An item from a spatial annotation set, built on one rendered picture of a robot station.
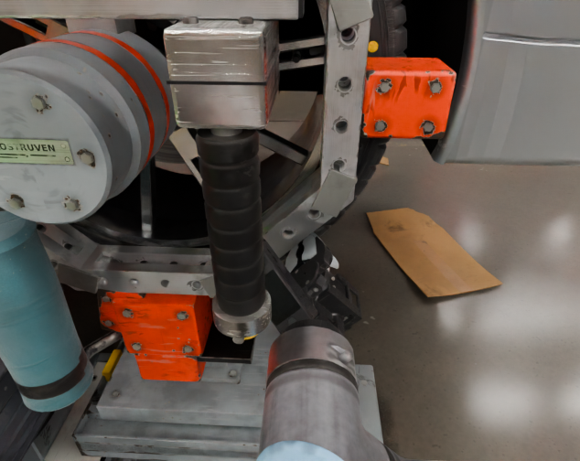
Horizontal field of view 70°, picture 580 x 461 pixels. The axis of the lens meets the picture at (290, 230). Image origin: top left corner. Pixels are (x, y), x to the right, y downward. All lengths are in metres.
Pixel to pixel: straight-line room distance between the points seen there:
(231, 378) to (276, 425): 0.57
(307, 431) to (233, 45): 0.28
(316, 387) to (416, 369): 0.93
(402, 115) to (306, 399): 0.29
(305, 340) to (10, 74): 0.32
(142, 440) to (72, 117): 0.75
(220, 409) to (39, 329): 0.45
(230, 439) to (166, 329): 0.38
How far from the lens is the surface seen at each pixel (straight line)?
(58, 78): 0.36
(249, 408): 0.91
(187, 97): 0.23
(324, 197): 0.49
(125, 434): 1.02
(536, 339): 1.52
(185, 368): 0.71
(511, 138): 0.62
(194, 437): 0.98
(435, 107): 0.47
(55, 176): 0.38
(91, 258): 0.66
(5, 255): 0.51
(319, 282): 0.49
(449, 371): 1.32
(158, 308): 0.63
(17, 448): 0.87
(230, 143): 0.23
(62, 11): 0.28
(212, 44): 0.22
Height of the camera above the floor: 0.98
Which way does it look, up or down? 33 degrees down
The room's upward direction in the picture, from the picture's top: straight up
